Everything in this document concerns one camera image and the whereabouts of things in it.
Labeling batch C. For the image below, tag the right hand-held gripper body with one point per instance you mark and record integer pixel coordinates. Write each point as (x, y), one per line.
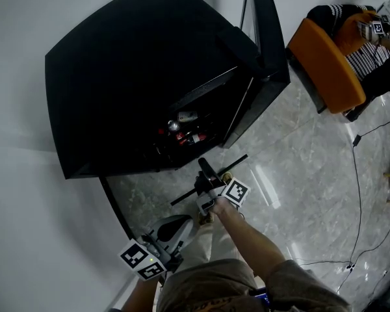
(235, 192)

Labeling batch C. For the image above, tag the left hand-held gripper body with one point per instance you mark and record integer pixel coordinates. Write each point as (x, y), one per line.
(139, 262)

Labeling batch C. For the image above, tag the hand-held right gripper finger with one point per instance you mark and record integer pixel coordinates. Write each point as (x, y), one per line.
(202, 185)
(209, 172)

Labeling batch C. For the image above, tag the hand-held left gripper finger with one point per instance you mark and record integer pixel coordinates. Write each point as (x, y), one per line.
(182, 236)
(169, 226)

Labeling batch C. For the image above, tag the black mini fridge cabinet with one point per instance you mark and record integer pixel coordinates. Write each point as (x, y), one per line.
(117, 76)

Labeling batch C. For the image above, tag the person's left forearm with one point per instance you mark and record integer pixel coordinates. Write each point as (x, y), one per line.
(139, 297)

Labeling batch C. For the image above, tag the person's right forearm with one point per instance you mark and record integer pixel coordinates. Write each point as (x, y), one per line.
(247, 236)

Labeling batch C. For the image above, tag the person's right shoe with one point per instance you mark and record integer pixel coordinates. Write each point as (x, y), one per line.
(227, 175)

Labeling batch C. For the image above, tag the person's shoe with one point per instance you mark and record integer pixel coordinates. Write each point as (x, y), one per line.
(206, 219)
(227, 175)

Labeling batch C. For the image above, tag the person's beige trousers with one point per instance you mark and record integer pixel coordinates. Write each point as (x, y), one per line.
(201, 245)

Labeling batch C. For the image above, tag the person's left shoe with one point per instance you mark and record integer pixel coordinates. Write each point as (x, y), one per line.
(206, 219)

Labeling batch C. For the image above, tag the red label cola bottle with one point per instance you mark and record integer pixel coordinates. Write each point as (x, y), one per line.
(193, 139)

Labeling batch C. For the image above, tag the silver drink can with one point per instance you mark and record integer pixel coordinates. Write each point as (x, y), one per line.
(174, 126)

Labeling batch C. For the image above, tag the cream drink packet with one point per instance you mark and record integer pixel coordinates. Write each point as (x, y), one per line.
(187, 116)

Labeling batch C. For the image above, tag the person's brown printed shirt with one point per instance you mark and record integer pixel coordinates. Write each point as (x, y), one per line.
(214, 288)

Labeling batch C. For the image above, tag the black smartphone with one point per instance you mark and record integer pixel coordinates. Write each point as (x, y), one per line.
(260, 296)

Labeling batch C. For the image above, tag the black power adapter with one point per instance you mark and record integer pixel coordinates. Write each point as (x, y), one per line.
(356, 140)

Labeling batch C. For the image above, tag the white power strip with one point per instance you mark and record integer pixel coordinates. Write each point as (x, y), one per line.
(351, 266)

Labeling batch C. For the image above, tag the orange sofa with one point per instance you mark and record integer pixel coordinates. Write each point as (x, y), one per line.
(328, 67)

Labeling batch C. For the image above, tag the striped black white blanket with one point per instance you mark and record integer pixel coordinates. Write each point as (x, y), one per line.
(364, 60)

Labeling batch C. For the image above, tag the large orange cushion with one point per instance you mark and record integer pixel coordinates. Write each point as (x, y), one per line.
(351, 34)

